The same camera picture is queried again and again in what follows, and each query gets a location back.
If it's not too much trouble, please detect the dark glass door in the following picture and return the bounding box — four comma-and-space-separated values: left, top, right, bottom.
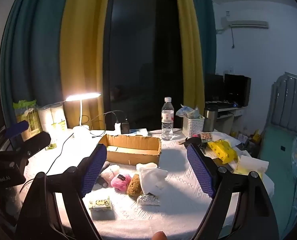
102, 0, 184, 132

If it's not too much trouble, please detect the black cable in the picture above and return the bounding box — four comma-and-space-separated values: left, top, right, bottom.
90, 110, 128, 130
22, 132, 74, 190

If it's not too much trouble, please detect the white air conditioner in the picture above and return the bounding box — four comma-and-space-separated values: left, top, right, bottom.
221, 15, 269, 30

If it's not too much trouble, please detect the crumpled plastic wrapper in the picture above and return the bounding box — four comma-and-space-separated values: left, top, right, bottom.
176, 104, 201, 119

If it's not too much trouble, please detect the yellow tissue pack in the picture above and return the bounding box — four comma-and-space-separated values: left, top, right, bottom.
89, 196, 113, 213

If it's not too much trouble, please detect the paper cups pack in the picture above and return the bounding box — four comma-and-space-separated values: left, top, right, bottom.
39, 102, 68, 133

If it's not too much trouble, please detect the white desk lamp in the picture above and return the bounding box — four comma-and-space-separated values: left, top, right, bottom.
65, 93, 101, 140

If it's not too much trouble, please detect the black computer monitor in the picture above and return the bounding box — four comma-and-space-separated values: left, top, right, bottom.
224, 74, 251, 107
205, 74, 224, 102

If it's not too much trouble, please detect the black round container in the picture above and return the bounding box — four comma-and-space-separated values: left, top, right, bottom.
185, 136, 206, 150

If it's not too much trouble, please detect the white perforated basket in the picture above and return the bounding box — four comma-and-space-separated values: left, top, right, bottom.
182, 115, 205, 139

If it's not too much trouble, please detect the teal curtain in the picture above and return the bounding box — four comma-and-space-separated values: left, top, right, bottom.
188, 0, 217, 80
0, 0, 71, 130

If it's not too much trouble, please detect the cotton swabs bag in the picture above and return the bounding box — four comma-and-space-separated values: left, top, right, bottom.
137, 192, 161, 206

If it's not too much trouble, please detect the yellow curtain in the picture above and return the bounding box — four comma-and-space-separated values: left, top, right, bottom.
172, 0, 206, 120
60, 0, 113, 130

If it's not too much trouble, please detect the white computer desk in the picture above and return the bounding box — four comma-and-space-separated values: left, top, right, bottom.
205, 101, 246, 134

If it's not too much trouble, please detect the grey folding bed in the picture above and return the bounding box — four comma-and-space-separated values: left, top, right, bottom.
271, 71, 297, 135

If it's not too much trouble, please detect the crumpled clear plastic bag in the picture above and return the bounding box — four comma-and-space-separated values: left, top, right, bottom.
139, 167, 168, 195

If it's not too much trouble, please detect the yellow tag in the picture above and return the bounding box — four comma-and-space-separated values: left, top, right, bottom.
207, 140, 239, 164

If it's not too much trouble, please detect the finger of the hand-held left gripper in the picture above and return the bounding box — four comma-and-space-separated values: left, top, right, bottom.
14, 132, 51, 158
4, 120, 29, 138

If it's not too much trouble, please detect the green printed bag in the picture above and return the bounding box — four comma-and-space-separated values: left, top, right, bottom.
13, 99, 43, 142

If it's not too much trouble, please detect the clear water bottle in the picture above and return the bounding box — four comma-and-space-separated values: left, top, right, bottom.
161, 97, 175, 141

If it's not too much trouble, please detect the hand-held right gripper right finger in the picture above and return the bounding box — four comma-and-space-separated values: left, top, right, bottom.
186, 142, 280, 240

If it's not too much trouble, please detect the cardboard box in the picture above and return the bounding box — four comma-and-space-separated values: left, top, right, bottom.
98, 134, 162, 167

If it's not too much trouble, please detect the white paper towel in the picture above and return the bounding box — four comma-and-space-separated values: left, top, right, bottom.
230, 155, 270, 180

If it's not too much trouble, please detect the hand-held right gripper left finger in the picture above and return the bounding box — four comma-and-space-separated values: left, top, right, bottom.
15, 143, 108, 240

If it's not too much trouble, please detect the pale pink plush toy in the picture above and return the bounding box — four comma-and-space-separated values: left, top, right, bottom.
100, 164, 120, 182

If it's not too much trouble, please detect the grey dotted sock pair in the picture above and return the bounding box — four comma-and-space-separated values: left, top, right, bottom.
96, 161, 111, 189

